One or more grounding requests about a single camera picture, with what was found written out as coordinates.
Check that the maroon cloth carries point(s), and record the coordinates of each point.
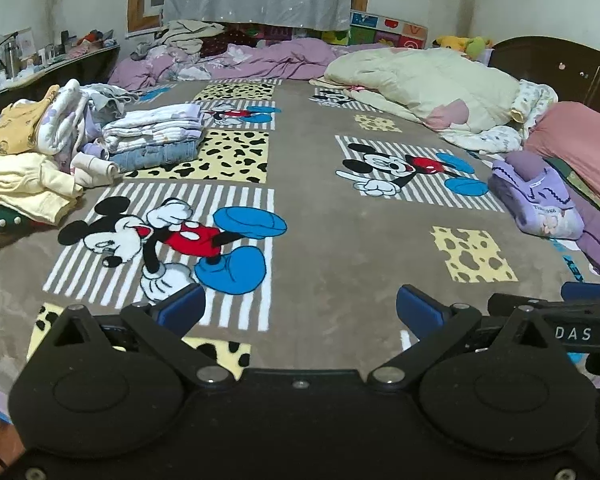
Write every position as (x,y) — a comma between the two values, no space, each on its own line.
(230,42)

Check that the red green garment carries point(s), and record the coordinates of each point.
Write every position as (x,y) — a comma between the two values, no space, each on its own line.
(0,220)

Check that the colourful foam play mat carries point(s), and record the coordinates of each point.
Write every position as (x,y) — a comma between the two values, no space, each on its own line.
(380,30)

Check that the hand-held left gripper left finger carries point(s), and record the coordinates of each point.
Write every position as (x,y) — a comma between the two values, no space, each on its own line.
(182,306)

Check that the stack of folded clothes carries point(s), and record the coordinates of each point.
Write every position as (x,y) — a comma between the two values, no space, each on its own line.
(152,132)

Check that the pink pillow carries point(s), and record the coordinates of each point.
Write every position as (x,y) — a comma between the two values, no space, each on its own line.
(580,140)

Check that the beige rolled garment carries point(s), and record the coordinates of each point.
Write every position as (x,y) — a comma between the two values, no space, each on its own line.
(95,170)

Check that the cream yellow jacket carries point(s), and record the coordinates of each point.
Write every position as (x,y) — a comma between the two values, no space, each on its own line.
(25,180)

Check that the white printed padded jacket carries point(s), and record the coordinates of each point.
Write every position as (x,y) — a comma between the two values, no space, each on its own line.
(62,115)

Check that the white floral cloth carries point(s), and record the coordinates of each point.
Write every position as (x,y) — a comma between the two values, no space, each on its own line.
(485,137)

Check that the cream quilt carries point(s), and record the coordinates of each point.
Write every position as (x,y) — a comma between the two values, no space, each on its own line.
(430,80)

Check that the yellow printed garment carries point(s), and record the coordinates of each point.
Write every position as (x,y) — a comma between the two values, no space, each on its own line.
(10,130)

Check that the cluttered side desk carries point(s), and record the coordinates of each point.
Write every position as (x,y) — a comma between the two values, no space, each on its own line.
(55,67)

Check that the cartoon mouse printed blanket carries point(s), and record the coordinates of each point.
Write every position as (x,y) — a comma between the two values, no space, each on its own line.
(320,240)

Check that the cream crumpled cloth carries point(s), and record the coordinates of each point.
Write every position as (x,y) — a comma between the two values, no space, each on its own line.
(187,35)

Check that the purple sweatshirt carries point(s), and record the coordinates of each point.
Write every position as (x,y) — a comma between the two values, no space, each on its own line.
(535,195)

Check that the white picture frame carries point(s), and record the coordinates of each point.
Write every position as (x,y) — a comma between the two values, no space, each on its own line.
(22,40)

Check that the dark wooden headboard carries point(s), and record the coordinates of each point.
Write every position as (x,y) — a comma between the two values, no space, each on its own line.
(555,67)

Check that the grey white crumpled clothes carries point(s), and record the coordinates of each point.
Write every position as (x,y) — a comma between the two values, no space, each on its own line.
(110,100)

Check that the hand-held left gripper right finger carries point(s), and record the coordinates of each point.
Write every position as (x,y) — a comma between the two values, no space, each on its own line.
(420,310)

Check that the purple duvet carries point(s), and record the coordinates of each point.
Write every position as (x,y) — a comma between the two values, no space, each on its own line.
(280,60)

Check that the steel thermos bottle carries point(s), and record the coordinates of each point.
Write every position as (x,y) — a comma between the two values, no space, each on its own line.
(11,60)

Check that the yellow green plush toy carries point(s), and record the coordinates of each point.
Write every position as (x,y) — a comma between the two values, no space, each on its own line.
(462,44)

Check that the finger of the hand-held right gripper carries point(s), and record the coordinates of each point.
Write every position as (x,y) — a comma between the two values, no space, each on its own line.
(582,291)
(520,305)

